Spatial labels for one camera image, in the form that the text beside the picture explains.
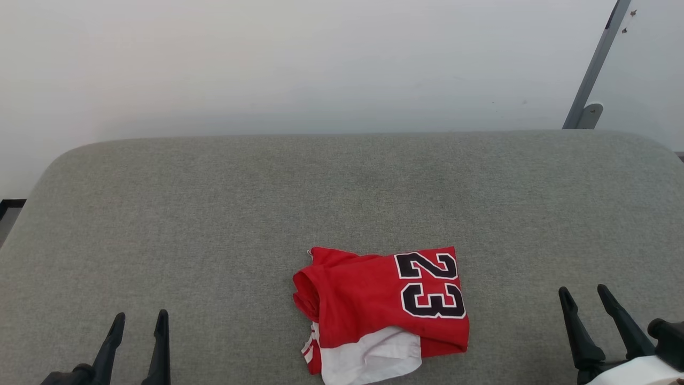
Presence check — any red Bulls 23 jersey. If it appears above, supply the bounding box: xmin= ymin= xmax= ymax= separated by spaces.
xmin=292 ymin=245 xmax=471 ymax=385

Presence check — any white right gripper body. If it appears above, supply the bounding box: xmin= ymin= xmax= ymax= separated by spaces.
xmin=574 ymin=355 xmax=684 ymax=385

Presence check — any grey round post bracket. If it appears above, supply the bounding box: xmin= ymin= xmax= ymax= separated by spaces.
xmin=577 ymin=103 xmax=604 ymax=130

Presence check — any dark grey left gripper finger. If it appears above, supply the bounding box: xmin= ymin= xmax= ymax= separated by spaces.
xmin=92 ymin=312 xmax=127 ymax=385
xmin=141 ymin=309 xmax=172 ymax=385

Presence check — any black skirting strip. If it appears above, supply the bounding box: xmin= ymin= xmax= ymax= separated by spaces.
xmin=0 ymin=198 xmax=27 ymax=221

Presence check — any grey fabric sofa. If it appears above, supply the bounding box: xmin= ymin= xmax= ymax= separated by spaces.
xmin=0 ymin=129 xmax=684 ymax=385

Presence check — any grey metal post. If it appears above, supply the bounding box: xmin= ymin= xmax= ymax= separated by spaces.
xmin=562 ymin=0 xmax=634 ymax=130

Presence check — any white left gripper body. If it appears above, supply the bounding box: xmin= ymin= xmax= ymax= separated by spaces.
xmin=40 ymin=364 xmax=97 ymax=385

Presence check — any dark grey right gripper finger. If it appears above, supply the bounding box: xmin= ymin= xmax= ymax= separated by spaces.
xmin=558 ymin=287 xmax=608 ymax=371
xmin=597 ymin=284 xmax=656 ymax=360

